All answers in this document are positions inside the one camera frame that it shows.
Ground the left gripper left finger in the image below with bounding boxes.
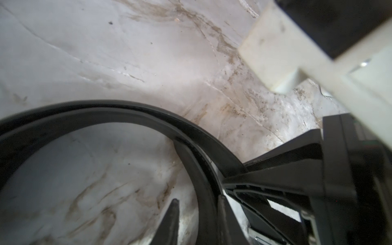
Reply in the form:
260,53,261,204
150,199,180,245

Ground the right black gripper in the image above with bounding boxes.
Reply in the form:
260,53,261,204
223,114,392,245

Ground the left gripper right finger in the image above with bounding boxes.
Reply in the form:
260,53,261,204
217,195,249,245

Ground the black belt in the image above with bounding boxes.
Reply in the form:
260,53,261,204
1,100,246,245

